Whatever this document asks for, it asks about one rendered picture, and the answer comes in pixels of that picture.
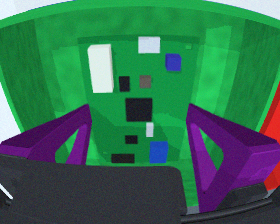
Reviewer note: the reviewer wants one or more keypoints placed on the red tray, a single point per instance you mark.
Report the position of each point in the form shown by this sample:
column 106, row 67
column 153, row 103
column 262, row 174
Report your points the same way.
column 271, row 128

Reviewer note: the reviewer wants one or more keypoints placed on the green bin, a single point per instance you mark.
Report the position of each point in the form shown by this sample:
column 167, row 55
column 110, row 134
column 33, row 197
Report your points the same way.
column 236, row 78

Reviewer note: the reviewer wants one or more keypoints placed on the green circuit board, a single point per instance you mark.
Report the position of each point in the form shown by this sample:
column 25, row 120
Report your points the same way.
column 138, row 88

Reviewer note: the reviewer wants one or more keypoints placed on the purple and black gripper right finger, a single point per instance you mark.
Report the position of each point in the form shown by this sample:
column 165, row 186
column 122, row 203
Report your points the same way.
column 249, row 156

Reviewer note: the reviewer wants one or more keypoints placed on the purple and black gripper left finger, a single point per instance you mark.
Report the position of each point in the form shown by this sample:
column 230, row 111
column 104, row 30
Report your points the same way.
column 41, row 143

